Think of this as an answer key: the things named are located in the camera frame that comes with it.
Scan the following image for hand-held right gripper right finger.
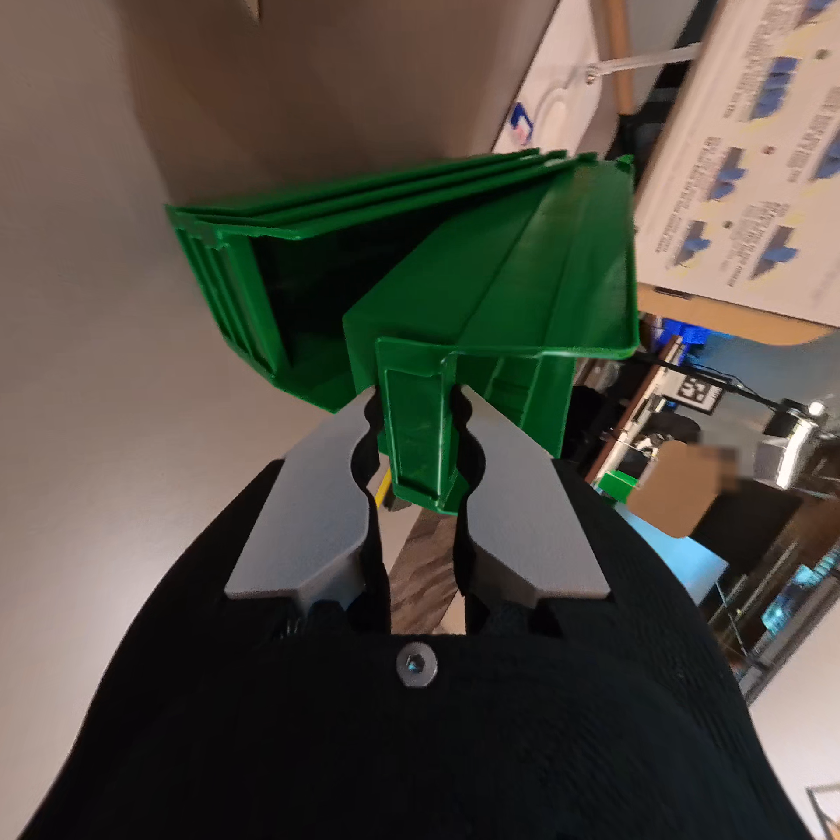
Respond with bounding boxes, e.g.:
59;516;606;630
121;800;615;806
453;384;613;636

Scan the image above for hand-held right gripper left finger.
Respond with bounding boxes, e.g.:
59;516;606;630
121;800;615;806
225;387;392;634

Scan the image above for small green box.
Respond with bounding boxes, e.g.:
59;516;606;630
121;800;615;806
594;470;641;505

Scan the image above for cluttered wooden desk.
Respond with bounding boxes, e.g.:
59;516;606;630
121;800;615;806
584;331;686;490

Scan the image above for black white printed tag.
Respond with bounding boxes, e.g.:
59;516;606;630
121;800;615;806
676;373;725;414

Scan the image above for silver grey device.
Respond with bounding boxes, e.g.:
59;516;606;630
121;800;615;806
755;399;829;490

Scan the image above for printed instruction poster board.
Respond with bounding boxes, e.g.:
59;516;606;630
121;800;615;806
633;0;840;345

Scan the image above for silver metal rod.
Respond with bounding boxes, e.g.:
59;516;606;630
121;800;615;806
581;42;700;85

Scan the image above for white device with blue label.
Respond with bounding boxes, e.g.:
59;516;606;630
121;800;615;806
491;0;621;158

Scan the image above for wooden post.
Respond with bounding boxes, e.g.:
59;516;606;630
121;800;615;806
600;0;634;114

